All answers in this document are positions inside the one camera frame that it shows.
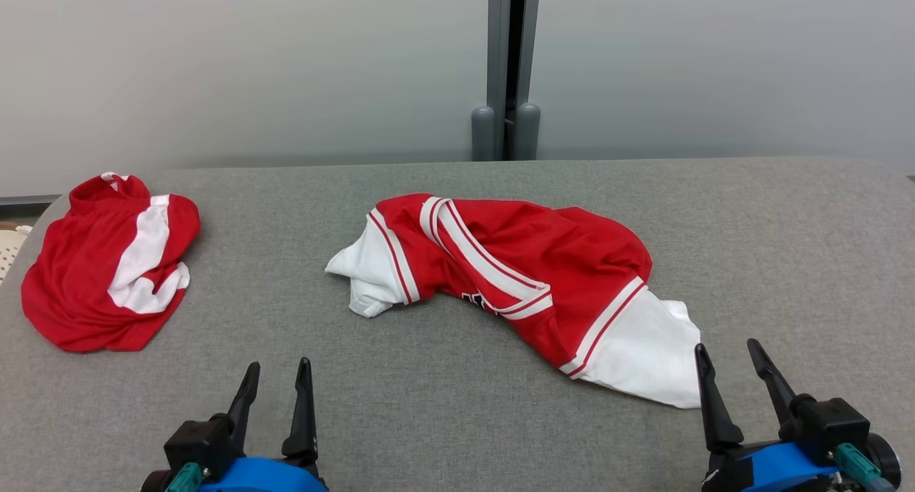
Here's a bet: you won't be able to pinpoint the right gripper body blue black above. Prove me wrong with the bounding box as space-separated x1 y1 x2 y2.
701 394 903 492

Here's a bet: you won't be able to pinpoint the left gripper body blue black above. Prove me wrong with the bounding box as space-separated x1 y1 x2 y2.
141 419 328 492

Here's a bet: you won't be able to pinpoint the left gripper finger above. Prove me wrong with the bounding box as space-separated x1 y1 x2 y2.
282 358 320 459
227 362 261 451

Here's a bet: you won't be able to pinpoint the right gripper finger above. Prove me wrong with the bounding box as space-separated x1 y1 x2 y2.
695 343 745 452
747 338 796 425

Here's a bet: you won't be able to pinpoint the red white baseball jersey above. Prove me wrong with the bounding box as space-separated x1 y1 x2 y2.
325 193 703 410

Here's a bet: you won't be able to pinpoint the red white-striped shorts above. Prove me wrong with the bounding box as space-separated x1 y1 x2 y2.
20 172 202 353

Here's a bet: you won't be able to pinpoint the white perforated laundry basket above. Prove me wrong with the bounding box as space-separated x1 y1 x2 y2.
0 225 33 282

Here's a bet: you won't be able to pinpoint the green connector right gripper cable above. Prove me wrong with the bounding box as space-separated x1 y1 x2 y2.
833 442 894 492

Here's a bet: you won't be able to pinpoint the green connector gripper cable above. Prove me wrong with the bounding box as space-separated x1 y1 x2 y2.
166 462 204 492
833 442 894 492

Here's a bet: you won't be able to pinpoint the green connector left gripper cable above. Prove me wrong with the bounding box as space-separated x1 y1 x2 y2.
166 462 204 492

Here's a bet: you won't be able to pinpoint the grey cylindrical post cap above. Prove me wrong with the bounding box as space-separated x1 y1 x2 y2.
515 103 541 161
471 106 495 162

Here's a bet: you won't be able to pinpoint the grey metal partition post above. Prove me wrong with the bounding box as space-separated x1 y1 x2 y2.
486 0 542 162

